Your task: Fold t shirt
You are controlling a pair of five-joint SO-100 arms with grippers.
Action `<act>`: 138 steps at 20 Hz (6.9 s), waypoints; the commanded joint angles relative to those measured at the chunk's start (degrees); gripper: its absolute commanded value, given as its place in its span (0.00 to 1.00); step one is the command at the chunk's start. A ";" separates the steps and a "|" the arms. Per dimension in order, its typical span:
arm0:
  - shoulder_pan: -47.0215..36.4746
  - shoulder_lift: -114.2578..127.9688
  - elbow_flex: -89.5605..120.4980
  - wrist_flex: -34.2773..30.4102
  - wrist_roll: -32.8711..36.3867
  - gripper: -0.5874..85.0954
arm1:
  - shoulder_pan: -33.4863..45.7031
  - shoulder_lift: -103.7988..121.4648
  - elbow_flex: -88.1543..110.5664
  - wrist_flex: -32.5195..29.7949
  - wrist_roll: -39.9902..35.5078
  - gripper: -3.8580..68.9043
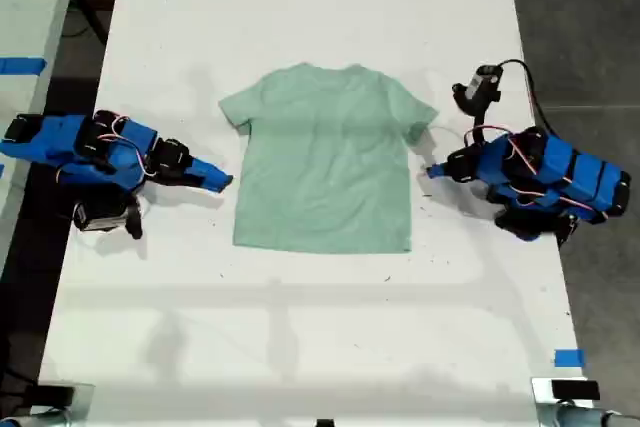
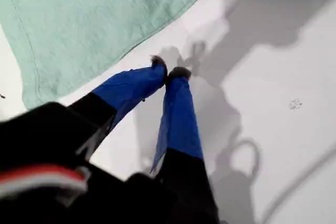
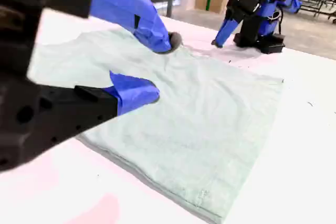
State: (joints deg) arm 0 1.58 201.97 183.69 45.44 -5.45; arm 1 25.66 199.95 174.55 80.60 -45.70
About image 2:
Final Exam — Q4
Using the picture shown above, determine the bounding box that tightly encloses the pale green T-shirt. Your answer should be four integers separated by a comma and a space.
0, 0, 336, 109

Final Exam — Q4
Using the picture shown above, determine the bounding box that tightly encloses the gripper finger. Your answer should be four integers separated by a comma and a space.
151, 67, 221, 224
67, 55, 168, 141

